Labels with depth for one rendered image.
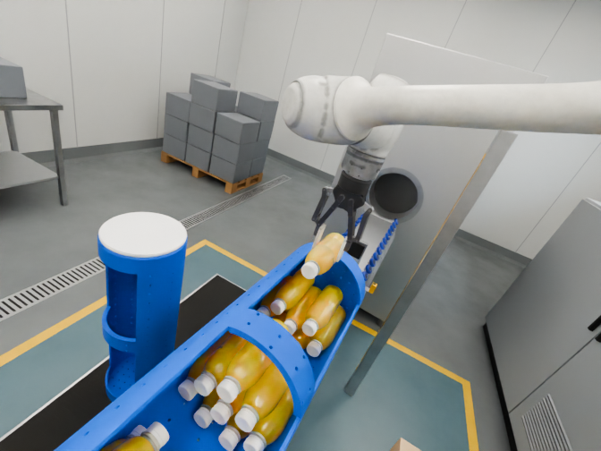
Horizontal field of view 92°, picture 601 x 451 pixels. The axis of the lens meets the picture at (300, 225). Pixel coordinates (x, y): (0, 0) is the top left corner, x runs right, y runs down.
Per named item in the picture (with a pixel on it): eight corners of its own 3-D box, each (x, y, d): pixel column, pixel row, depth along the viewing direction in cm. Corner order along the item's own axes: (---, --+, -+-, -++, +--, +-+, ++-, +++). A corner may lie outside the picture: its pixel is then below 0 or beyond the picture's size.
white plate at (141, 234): (137, 204, 117) (137, 207, 118) (76, 235, 93) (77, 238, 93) (200, 227, 116) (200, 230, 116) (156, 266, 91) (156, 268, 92)
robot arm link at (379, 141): (365, 144, 73) (326, 139, 65) (392, 77, 66) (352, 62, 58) (398, 161, 66) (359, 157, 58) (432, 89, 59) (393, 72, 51)
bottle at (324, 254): (325, 251, 89) (298, 280, 73) (325, 230, 87) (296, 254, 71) (348, 254, 86) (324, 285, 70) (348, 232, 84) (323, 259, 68)
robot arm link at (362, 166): (381, 161, 61) (370, 186, 64) (389, 156, 69) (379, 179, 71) (342, 145, 64) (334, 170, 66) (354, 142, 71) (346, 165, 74)
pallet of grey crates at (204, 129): (261, 181, 452) (280, 101, 396) (230, 194, 383) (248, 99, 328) (199, 153, 480) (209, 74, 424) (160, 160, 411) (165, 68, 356)
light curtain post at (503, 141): (354, 389, 191) (516, 133, 112) (351, 396, 186) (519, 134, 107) (346, 384, 193) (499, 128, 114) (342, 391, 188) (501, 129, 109)
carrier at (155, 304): (133, 345, 159) (89, 395, 134) (137, 206, 118) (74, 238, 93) (181, 365, 157) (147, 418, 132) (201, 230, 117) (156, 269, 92)
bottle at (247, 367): (263, 327, 72) (209, 386, 57) (273, 310, 69) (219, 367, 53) (285, 346, 71) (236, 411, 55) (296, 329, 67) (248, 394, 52)
